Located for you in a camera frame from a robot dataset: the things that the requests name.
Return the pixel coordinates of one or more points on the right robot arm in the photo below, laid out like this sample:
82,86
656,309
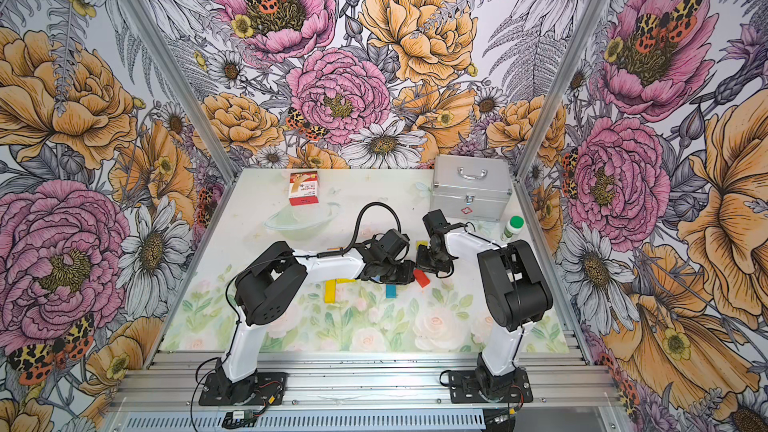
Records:
517,296

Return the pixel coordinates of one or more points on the clear glass bowl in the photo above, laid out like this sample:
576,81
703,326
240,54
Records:
301,223

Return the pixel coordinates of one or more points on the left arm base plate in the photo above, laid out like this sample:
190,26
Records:
258,389

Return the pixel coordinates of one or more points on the long yellow block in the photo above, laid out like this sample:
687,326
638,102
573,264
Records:
330,291

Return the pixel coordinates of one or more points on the small circuit board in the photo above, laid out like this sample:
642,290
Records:
239,419

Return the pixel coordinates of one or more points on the red white cardboard box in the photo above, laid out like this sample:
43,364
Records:
303,188

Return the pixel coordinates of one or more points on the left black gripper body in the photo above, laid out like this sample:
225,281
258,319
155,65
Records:
395,272

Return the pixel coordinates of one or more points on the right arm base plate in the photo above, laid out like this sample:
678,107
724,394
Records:
478,386

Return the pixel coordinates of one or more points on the white bottle green cap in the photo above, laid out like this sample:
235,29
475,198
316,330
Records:
513,228

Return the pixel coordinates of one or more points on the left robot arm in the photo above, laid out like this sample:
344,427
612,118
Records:
264,291

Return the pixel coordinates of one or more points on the silver metal case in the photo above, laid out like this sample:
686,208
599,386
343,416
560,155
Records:
471,187

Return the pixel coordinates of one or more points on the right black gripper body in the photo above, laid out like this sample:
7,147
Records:
428,260

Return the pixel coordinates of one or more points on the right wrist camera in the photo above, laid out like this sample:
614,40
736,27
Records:
435,223

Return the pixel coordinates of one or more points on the teal block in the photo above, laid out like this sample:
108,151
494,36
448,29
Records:
390,291

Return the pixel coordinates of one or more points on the red block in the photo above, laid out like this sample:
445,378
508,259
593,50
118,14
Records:
421,278

